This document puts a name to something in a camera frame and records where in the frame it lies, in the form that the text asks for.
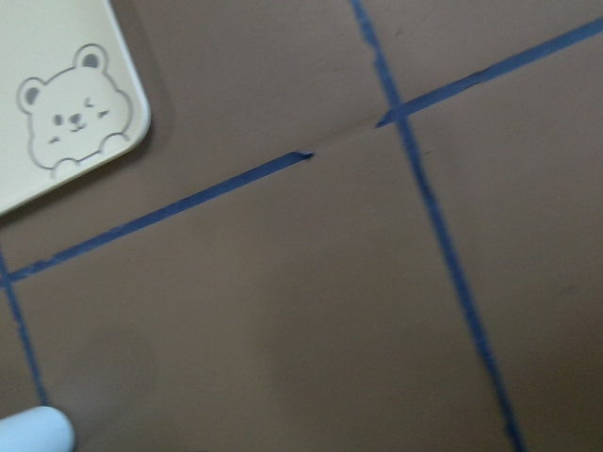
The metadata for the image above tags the light blue plastic cup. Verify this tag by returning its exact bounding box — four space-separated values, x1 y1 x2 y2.
1 406 75 452

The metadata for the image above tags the cream bear tray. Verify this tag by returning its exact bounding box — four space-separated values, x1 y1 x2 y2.
1 1 151 214

